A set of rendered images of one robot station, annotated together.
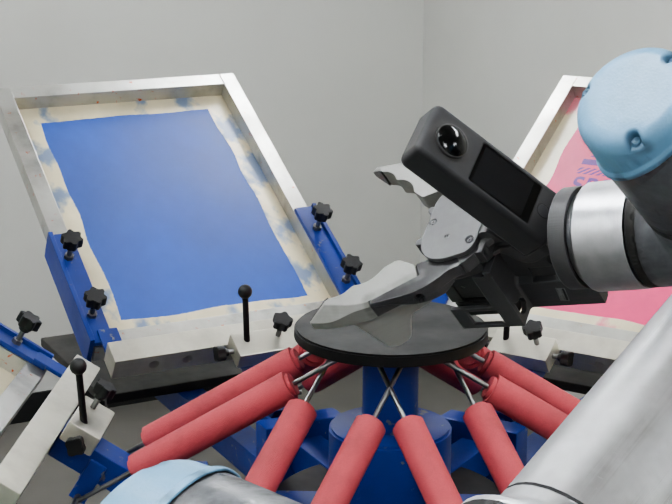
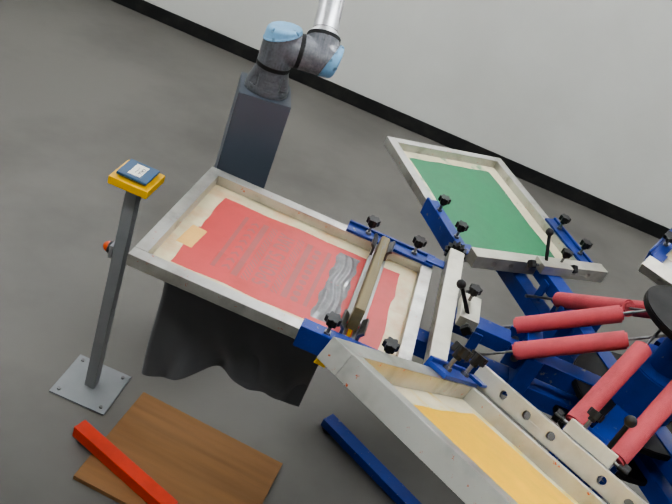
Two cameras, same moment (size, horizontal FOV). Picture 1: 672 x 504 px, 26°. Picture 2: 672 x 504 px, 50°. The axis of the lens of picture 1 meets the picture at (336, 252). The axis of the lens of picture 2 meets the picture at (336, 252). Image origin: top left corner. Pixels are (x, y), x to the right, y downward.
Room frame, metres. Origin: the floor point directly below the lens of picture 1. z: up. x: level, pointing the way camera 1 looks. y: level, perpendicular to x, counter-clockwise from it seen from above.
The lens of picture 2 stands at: (2.20, -2.07, 2.17)
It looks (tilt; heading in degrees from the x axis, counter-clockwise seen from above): 32 degrees down; 118
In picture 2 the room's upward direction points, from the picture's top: 23 degrees clockwise
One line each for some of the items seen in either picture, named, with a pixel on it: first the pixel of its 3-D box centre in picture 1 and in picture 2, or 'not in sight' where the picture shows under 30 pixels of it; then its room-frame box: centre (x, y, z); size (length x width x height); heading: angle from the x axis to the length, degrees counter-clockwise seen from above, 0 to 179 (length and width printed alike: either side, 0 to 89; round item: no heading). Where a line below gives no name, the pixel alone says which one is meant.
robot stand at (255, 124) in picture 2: not in sight; (222, 229); (0.72, -0.24, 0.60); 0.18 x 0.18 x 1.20; 44
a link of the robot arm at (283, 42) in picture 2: not in sight; (282, 44); (0.72, -0.24, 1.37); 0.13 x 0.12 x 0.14; 45
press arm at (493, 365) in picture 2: not in sight; (421, 343); (1.67, -0.37, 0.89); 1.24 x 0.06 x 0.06; 27
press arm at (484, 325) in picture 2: not in sight; (479, 330); (1.79, -0.31, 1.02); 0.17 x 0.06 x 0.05; 27
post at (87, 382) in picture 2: not in sight; (112, 290); (0.73, -0.72, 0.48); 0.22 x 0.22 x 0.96; 27
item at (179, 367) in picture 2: not in sight; (234, 354); (1.33, -0.78, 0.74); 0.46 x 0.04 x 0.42; 27
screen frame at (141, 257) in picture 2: not in sight; (296, 263); (1.29, -0.57, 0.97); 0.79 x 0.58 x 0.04; 27
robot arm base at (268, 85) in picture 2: not in sight; (270, 76); (0.72, -0.24, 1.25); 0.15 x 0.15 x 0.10
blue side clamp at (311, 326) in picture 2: not in sight; (351, 353); (1.63, -0.71, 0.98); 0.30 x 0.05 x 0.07; 27
